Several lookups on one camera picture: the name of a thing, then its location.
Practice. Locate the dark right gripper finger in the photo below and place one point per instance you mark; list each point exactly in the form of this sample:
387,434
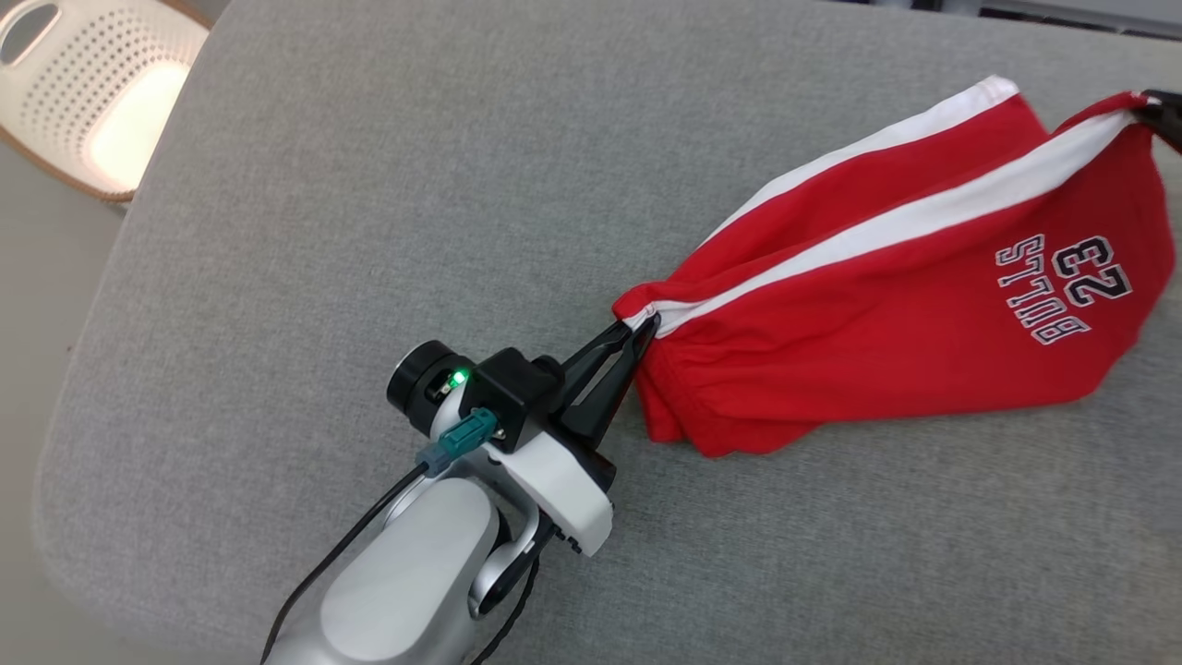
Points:
1168,115

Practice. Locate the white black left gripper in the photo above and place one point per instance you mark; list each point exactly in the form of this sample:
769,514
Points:
563,489

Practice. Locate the red shorts with white stripe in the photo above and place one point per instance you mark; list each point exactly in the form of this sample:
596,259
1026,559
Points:
877,323

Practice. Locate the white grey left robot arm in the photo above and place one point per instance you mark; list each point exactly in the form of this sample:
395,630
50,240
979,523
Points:
406,582

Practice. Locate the white perforated laundry basket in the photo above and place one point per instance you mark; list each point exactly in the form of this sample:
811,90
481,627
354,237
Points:
92,92

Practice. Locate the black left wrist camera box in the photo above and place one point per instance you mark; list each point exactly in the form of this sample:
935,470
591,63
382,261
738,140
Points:
517,392

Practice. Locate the teal left camera connector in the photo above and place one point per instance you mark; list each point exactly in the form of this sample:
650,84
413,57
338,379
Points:
462,439

